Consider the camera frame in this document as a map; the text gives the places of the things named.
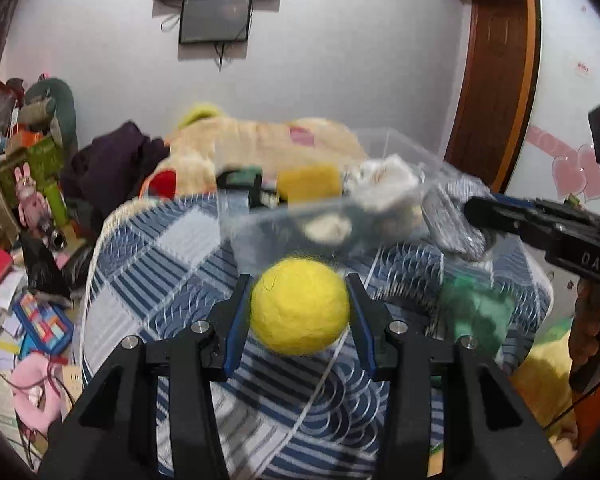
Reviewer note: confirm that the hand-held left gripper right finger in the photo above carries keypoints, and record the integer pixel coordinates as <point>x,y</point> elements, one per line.
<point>358,322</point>

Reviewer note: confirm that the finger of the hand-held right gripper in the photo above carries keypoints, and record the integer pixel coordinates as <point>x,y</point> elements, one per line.
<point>517,202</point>
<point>485,215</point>

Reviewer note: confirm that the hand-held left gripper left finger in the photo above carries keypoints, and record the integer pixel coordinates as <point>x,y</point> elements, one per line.
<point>240,322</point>

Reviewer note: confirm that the yellow felt ball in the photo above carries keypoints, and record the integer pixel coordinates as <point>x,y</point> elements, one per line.
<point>300,305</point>

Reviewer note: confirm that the clear plastic container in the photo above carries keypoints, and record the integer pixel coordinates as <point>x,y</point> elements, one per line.
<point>280,230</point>

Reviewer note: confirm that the person's right hand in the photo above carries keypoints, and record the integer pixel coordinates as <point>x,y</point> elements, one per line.
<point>586,325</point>

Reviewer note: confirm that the grey knitted cloth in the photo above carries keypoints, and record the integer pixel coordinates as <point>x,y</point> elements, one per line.
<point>447,222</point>

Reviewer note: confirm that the blue patterned blanket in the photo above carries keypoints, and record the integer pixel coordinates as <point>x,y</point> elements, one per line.
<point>165,260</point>

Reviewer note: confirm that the green felt cloth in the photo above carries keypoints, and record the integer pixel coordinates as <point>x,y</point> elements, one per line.
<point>475,312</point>

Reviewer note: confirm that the cream fluffy ball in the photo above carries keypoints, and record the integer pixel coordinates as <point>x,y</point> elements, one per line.
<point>327,226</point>

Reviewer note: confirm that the white plush toy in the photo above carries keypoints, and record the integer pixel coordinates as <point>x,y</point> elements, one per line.
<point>382,180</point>

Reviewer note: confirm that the black and green item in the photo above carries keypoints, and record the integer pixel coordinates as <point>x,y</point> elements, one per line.
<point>237,180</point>

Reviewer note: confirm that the yellow sponge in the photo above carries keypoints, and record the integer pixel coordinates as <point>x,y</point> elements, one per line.
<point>310,184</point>

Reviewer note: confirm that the yellow plush toy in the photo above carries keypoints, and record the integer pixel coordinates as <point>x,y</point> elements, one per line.
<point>542,380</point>

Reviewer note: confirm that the white door with pink stickers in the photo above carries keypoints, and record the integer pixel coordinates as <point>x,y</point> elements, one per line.
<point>570,60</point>

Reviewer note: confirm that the large cream plush toy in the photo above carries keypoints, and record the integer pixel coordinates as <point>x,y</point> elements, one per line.
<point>250,140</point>

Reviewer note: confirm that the colourful puzzle box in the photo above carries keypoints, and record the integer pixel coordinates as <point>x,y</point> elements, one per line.
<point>42,325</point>

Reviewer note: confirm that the black plastic bag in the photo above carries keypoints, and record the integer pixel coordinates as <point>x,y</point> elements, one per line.
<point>45,270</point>

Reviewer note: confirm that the dark purple clothing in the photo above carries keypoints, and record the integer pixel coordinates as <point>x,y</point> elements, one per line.
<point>112,165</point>

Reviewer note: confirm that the pink plush cushion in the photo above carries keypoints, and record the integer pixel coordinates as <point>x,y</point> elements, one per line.
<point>30,385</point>

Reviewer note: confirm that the pink rabbit toy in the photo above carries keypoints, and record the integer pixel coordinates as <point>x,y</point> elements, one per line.
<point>28,200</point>

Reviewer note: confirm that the green cardboard box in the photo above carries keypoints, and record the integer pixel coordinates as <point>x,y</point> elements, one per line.
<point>42,160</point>

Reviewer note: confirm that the grey-green plush toy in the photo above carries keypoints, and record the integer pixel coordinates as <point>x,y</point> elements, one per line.
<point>55,105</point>

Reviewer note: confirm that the black framed screen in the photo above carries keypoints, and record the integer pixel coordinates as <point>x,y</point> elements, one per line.
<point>215,19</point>

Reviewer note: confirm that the wooden door frame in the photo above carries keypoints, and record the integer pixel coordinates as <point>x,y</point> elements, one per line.
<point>495,75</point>

